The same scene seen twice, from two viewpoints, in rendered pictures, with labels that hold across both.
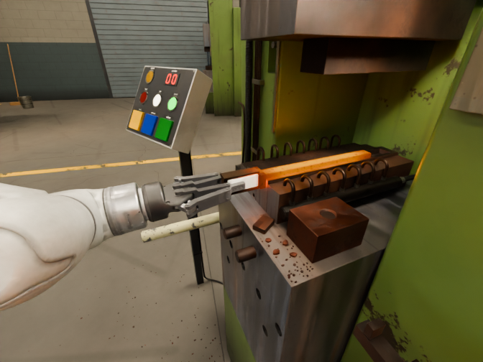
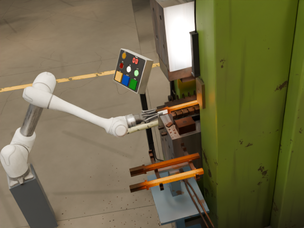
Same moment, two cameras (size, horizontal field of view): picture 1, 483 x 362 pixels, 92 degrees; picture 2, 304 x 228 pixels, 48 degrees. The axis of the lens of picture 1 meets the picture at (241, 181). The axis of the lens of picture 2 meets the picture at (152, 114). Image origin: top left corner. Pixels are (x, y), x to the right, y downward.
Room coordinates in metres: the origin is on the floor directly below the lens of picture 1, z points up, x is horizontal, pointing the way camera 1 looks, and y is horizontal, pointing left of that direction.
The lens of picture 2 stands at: (-1.45, -0.37, 2.40)
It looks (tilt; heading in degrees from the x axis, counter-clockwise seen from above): 36 degrees down; 13
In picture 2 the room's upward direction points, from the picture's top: 9 degrees counter-clockwise
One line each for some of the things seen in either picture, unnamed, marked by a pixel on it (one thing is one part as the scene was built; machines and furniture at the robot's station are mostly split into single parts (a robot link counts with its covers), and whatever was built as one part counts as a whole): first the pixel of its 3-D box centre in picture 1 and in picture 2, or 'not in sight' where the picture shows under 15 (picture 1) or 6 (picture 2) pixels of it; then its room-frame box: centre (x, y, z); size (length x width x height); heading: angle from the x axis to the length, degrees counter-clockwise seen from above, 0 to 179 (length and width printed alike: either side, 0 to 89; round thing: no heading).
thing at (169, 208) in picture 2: not in sight; (176, 192); (-0.01, -0.11, 0.69); 0.40 x 0.30 x 0.02; 21
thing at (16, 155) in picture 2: not in sight; (13, 159); (0.21, 1.12, 0.77); 0.18 x 0.16 x 0.22; 6
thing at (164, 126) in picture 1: (164, 129); (133, 84); (0.82, 0.27, 1.01); 0.07 x 0.05 x 0.07; 49
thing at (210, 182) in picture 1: (200, 187); (149, 113); (0.43, 0.09, 1.00); 0.11 x 0.01 x 0.04; 118
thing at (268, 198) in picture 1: (324, 171); (196, 105); (0.58, -0.23, 0.96); 0.42 x 0.20 x 0.09; 114
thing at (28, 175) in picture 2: not in sight; (19, 174); (0.18, 1.11, 0.63); 0.22 x 0.18 x 0.06; 34
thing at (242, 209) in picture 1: (324, 253); (201, 136); (0.53, -0.26, 0.69); 0.56 x 0.38 x 0.45; 114
